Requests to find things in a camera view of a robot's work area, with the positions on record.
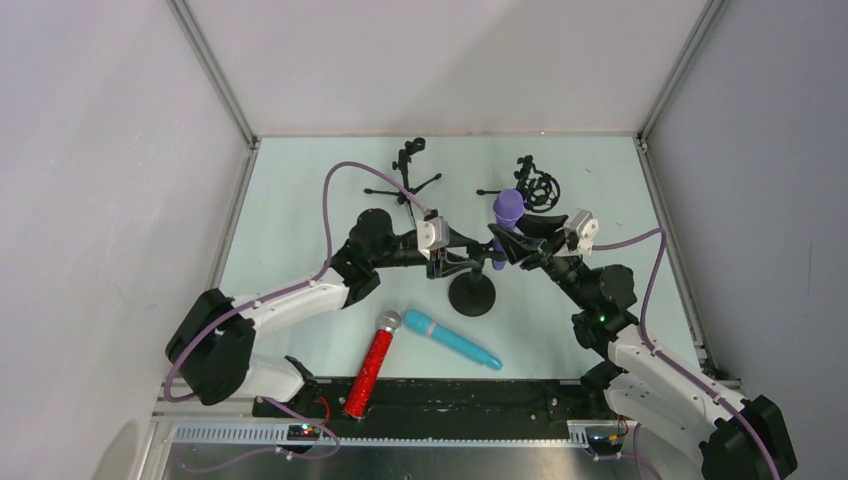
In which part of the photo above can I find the black round-base mic stand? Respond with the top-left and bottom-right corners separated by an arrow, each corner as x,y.
448,242 -> 496,317

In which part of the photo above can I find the purple microphone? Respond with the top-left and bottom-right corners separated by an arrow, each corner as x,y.
493,189 -> 525,230

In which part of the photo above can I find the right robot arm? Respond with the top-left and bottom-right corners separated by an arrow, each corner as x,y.
489,217 -> 798,479

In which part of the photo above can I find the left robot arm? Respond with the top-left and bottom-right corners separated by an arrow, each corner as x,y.
165,209 -> 490,406

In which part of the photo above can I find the black tripod mic stand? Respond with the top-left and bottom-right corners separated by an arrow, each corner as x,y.
363,137 -> 443,205

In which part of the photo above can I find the blue microphone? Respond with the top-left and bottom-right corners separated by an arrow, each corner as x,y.
402,309 -> 503,371

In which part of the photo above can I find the red glitter microphone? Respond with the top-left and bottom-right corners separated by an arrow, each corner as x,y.
343,310 -> 402,419

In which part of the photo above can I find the right circuit board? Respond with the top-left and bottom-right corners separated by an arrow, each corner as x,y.
587,434 -> 621,455

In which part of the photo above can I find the circuit board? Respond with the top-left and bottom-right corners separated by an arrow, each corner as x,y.
286,423 -> 322,442
587,434 -> 621,455

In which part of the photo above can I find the left circuit board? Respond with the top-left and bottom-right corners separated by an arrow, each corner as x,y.
286,423 -> 322,442

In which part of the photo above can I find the black shock-mount tripod stand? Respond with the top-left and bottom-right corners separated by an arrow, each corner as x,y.
476,155 -> 561,218

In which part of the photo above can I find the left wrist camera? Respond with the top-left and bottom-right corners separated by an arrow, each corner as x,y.
415,216 -> 450,260

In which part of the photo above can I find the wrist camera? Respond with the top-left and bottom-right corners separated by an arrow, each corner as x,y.
555,209 -> 600,257
415,216 -> 450,260

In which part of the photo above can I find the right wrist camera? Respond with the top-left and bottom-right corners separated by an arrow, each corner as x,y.
555,209 -> 600,257

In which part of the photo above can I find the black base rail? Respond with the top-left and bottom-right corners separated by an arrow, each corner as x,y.
251,377 -> 624,441

